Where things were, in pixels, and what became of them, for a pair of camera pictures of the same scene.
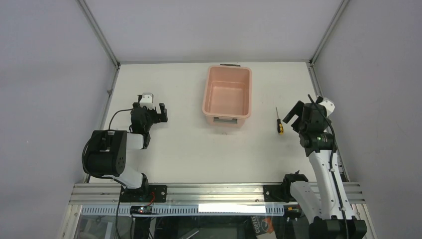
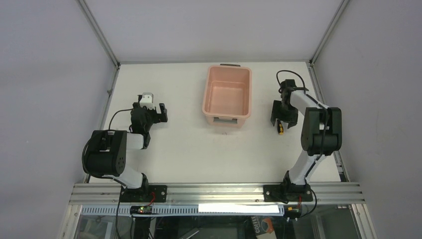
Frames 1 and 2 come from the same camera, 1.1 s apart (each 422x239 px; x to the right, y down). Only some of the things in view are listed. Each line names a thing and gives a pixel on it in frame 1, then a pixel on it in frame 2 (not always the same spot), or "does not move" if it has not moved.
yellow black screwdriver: [280, 127] does not move
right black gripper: [299, 114] → [284, 112]
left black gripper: [153, 114] does not move
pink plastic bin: [227, 96] does not move
